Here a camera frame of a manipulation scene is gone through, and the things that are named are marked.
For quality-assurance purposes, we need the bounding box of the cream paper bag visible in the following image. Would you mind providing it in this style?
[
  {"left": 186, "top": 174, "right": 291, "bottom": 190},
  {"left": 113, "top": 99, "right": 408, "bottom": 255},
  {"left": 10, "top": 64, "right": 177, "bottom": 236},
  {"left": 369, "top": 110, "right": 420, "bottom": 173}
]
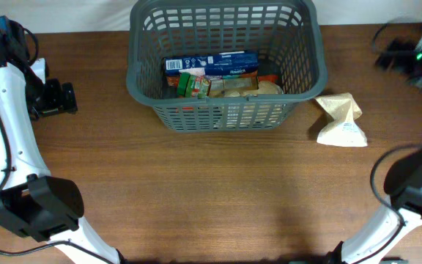
[{"left": 315, "top": 92, "right": 368, "bottom": 147}]

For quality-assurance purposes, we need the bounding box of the grey plastic shopping basket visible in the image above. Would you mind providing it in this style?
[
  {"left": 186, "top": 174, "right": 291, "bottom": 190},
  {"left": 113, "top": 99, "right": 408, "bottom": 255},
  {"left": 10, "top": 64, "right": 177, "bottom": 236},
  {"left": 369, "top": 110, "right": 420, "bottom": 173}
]
[{"left": 126, "top": 0, "right": 327, "bottom": 132}]

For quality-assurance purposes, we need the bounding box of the orange spaghetti packet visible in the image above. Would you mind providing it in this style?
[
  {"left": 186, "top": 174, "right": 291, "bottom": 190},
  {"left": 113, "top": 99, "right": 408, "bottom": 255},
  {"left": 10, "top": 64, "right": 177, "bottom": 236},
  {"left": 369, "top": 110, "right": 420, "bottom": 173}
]
[{"left": 166, "top": 73, "right": 280, "bottom": 111}]

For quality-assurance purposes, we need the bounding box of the beige snack bag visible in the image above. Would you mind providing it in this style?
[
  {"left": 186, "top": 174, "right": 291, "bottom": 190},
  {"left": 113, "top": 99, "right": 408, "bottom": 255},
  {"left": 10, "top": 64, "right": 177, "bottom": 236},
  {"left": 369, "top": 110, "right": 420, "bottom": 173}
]
[{"left": 210, "top": 79, "right": 284, "bottom": 128}]

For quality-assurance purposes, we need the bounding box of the green lid jar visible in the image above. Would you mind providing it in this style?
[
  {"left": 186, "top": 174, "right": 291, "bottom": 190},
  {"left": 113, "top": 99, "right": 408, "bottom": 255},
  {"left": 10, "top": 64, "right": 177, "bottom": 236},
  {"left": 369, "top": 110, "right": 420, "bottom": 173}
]
[{"left": 177, "top": 73, "right": 211, "bottom": 98}]

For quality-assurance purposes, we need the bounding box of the blue pasta box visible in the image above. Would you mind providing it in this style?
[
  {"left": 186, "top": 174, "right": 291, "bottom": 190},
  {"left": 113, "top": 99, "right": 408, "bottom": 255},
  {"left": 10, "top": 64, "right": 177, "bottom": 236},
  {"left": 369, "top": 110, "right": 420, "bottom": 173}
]
[{"left": 164, "top": 51, "right": 259, "bottom": 78}]

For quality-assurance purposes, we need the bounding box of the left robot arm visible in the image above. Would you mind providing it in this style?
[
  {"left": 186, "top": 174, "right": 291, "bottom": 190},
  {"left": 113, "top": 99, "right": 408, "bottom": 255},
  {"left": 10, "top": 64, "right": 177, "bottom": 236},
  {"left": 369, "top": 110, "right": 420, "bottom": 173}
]
[{"left": 0, "top": 16, "right": 125, "bottom": 263}]

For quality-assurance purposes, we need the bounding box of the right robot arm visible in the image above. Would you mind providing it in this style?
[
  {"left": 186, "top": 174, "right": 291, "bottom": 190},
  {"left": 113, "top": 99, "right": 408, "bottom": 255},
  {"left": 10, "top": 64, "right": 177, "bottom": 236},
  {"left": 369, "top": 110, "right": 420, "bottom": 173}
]
[{"left": 322, "top": 36, "right": 422, "bottom": 263}]

